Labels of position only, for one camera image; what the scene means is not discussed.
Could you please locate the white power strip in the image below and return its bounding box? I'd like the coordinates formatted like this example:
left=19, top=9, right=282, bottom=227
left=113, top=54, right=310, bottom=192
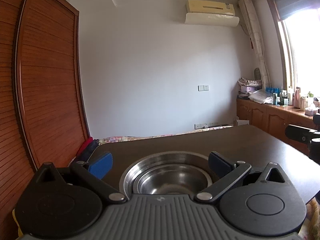
left=195, top=122, right=219, bottom=129

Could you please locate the white wall switch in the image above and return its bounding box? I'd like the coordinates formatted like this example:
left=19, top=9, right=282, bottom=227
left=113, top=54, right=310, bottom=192
left=198, top=85, right=209, bottom=92

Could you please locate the wall air conditioner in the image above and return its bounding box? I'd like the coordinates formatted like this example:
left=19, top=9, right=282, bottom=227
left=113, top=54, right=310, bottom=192
left=185, top=0, right=240, bottom=27

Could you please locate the floral bed quilt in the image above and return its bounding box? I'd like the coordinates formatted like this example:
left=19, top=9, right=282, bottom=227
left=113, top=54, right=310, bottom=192
left=98, top=125, right=233, bottom=146

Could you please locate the stack of magazines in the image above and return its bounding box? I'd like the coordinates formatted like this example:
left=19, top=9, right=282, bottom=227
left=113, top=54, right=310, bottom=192
left=238, top=77, right=263, bottom=99

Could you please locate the white paper bag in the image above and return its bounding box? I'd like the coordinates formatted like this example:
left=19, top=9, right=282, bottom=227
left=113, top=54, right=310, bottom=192
left=234, top=119, right=249, bottom=126

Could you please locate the wooden louvered wardrobe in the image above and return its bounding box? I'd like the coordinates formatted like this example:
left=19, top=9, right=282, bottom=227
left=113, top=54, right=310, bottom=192
left=1, top=0, right=89, bottom=239

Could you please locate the patterned beige curtain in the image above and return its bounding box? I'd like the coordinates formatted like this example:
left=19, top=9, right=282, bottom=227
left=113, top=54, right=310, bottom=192
left=238, top=0, right=271, bottom=89

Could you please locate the small steel bowl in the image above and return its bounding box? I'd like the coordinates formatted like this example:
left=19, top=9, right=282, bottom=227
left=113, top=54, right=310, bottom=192
left=135, top=164, right=208, bottom=196

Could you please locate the dark blue blanket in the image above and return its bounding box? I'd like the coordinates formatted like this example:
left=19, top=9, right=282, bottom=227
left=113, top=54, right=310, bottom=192
left=78, top=139, right=99, bottom=162

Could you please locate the large steel bowl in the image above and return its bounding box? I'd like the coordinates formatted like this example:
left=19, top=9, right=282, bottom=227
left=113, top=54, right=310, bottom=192
left=119, top=151, right=219, bottom=199

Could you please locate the wooden sideboard cabinet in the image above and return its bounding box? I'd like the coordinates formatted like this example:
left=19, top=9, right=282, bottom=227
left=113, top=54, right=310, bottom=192
left=236, top=99, right=318, bottom=155

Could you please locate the red cloth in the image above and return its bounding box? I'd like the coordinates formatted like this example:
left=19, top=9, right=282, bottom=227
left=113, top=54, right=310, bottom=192
left=76, top=137, right=93, bottom=156

